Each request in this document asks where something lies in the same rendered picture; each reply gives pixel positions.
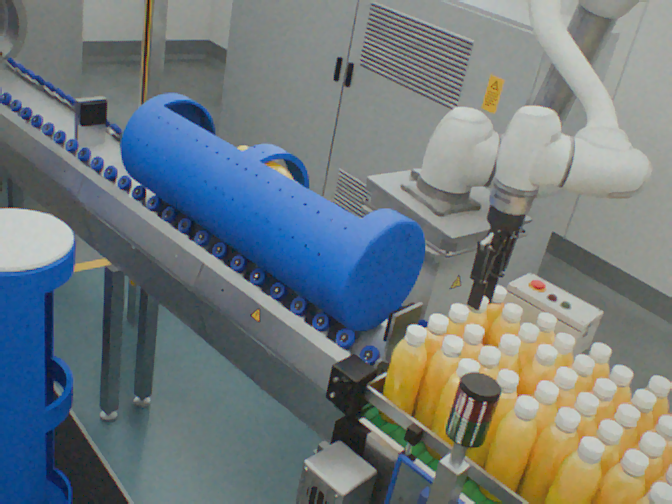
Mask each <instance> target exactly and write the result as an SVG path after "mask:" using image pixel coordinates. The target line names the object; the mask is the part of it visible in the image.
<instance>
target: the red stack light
mask: <svg viewBox="0 0 672 504"><path fill-rule="evenodd" d="M499 398H501V397H499ZM499 398H498V399H497V400H495V401H490V402H484V401H478V400H475V399H473V398H471V397H470V396H468V395H467V394H466V392H464V391H463V390H462V388H461V387H460V382H459V384H458V387H457V391H456V395H455V398H454V401H453V407H454V410H455V411H456V413H457V414H458V415H459V416H461V417H462V418H463V419H465V420H469V421H471V422H476V423H485V422H488V421H490V420H491V419H492V418H493V416H494V414H495V411H496V407H497V404H498V401H499Z"/></svg>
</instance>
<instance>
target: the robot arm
mask: <svg viewBox="0 0 672 504"><path fill-rule="evenodd" d="M639 1H644V2H646V1H650V0H578V2H579V3H578V5H577V7H576V9H575V11H574V15H573V17H572V19H571V21H570V23H568V25H567V28H565V26H564V24H563V22H562V19H561V6H562V2H563V0H528V9H529V19H530V23H531V27H532V30H533V33H535V36H536V38H537V40H538V42H539V43H540V45H541V47H542V49H543V51H544V52H545V54H546V55H547V56H548V58H549V59H550V60H551V61H552V62H551V64H549V68H548V70H547V72H546V74H545V76H544V79H543V81H542V84H541V86H540V88H539V90H538V93H537V95H536V97H535V100H534V102H533V104H531V106H525V107H522V108H520V109H518V110H517V111H516V113H514V114H513V117H512V118H511V120H510V122H509V124H508V126H507V128H506V132H505V134H504V135H501V134H497V133H495V132H493V130H492V128H493V125H492V123H491V122H490V120H489V119H488V117H486V116H485V114H484V113H483V112H480V111H478V110H476V109H473V108H468V107H457V108H454V109H453V110H451V111H450V112H448V113H446V114H445V115H444V117H443V118H442V120H441V121H440V122H439V124H438V125H437V127H436V128H435V130H434V133H433V135H432V138H430V140H429V143H428V145H427V149H426V153H425V156H424V160H423V166H422V170H419V169H412V170H411V172H410V176H411V177H412V178H413V179H415V181H416V182H404V183H402V184H401V187H400V188H401V189H402V190H404V191H406V192H408V193H409V194H411V195H412V196H413V198H416V199H417V200H418V201H420V202H421V203H422V204H424V205H425V206H426V207H428V208H429V209H431V210H432V211H433V212H434V214H435V215H436V216H439V217H444V216H446V215H450V214H456V212H461V211H468V210H481V207H482V204H481V203H479V202H477V201H475V200H473V199H472V198H471V197H470V192H471V188H472V187H480V186H484V187H488V188H491V191H490V195H489V202H490V207H489V211H488V215H487V221H488V223H489V224H490V228H489V231H488V233H487V238H486V239H485V240H482V239H479V240H478V241H477V251H476V255H475V258H474V263H473V267H472V271H471V274H470V279H471V280H473V281H474V282H473V285H472V288H471V292H470V296H469V299H468V302H467V305H469V306H471V307H473V308H474V309H476V311H478V309H479V308H480V305H482V302H483V299H484V296H485V297H486V298H487V299H488V300H489V302H488V304H491V302H492V299H493V295H494V291H495V288H496V285H497V282H499V276H500V277H504V275H505V274H503V273H502V271H506V269H507V266H508V263H509V260H510V257H511V254H512V251H513V248H514V247H515V244H516V242H517V239H518V237H519V236H520V234H521V231H520V230H521V228H522V226H523V223H524V220H525V217H526V214H529V212H530V211H531V208H533V205H534V202H535V199H536V198H547V197H552V195H555V194H556V193H558V192H560V191H561V190H562V189H567V190H570V191H572V192H575V193H579V194H583V195H589V197H595V198H604V199H627V198H631V197H633V195H635V194H637V193H640V192H642V191H643V190H644V188H645V187H646V185H647V183H648V181H649V178H650V175H651V165H650V161H649V159H648V158H647V156H646V155H645V154H644V153H642V152H641V151H640V150H637V149H634V148H632V145H631V143H630V142H629V141H628V137H627V135H626V133H625V132H623V131H622V129H619V128H618V125H617V118H616V112H615V109H614V105H613V103H612V100H611V98H610V95H609V93H608V92H607V90H606V88H605V87H604V85H602V84H601V82H600V81H599V78H598V77H597V75H596V74H595V72H594V71H593V68H594V66H595V63H596V61H597V59H598V57H599V56H600V54H601V52H602V50H603V48H605V45H606V43H607V41H608V39H609V37H610V35H611V33H612V31H613V28H614V26H615V24H616V22H617V20H618V19H619V18H621V17H624V16H625V15H627V14H628V13H629V11H630V10H631V9H632V8H633V7H634V6H635V5H636V4H637V3H638V2H639ZM577 99H578V100H579V101H580V102H581V104H582V106H583V108H584V110H586V113H587V126H586V127H585V128H582V129H580V130H579V132H578V133H577V134H576V135H575V138H574V137H570V136H565V135H563V134H560V132H561V129H562V127H563V126H564V124H565V122H566V120H568V118H569V116H570V113H571V111H572V109H573V107H574V105H575V103H576V101H577Z"/></svg>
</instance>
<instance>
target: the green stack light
mask: <svg viewBox="0 0 672 504"><path fill-rule="evenodd" d="M492 419H493V418H492ZM492 419H491V420H490V421H488V422H485V423H476V422H471V421H469V420H465V419H463V418H462V417H461V416H459V415H458V414H457V413H456V411H455V410H454V407H453V404H452V407H451V412H450V415H448V418H447V421H446V424H445V433H446V435H447V437H448V438H450V439H451V440H452V441H453V442H455V444H457V445H458V446H461V447H464V448H478V447H480V446H482V445H483V442H485V440H486V437H487V434H488V432H489V429H490V425H491V422H492Z"/></svg>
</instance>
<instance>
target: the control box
mask: <svg viewBox="0 0 672 504"><path fill-rule="evenodd" d="M533 280H539V281H542V282H543V283H544V284H545V285H546V287H545V288H543V289H536V288H535V287H534V286H533V285H531V284H530V282H531V281H533ZM557 291H558V292H557ZM559 292H560V293H561V294H563V296H560V293H559ZM550 293H554V294H556V296H557V297H558V299H557V301H552V300H550V299H548V298H547V297H548V294H550ZM558 293H559V294H558ZM563 297H564V298H563ZM565 297H566V298H565ZM568 299H570V300H568ZM571 300H573V301H571ZM562 301H568V302H570V303H571V307H570V308H565V307H563V306H561V302H562ZM574 301H575V302H576V303H577V304H579V305H577V304H576V303H575V302H574ZM504 303H505V305H506V304H507V303H513V304H517V305H519V306H520V307H521V308H522V310H523V312H522V315H521V317H520V318H521V320H520V323H521V325H522V324H523V323H531V324H534V325H535V324H536V321H538V317H539V315H540V314H541V313H547V314H551V315H553V316H555V317H556V319H557V322H556V325H555V330H554V333H555V337H556V336H557V334H559V333H565V334H569V335H571V336H573V337H574V338H575V344H574V347H573V351H572V354H573V357H576V356H577V355H578V354H580V353H581V352H583V351H584V350H585V349H588V348H589V347H590V344H591V342H592V340H593V337H594V335H595V332H596V330H597V326H598V324H599V321H600V319H601V317H602V314H604V311H601V310H599V309H597V308H596V307H594V306H592V305H590V304H588V303H586V302H583V301H581V300H580V299H578V298H576V297H574V296H572V294H570V293H568V292H565V291H564V290H562V289H560V288H558V287H556V286H554V285H552V284H550V283H548V282H546V281H544V280H542V279H540V277H538V276H536V275H534V274H533V273H528V274H526V275H524V276H522V277H520V279H518V280H516V281H513V282H511V283H509V284H508V287H507V293H506V297H505V301H504Z"/></svg>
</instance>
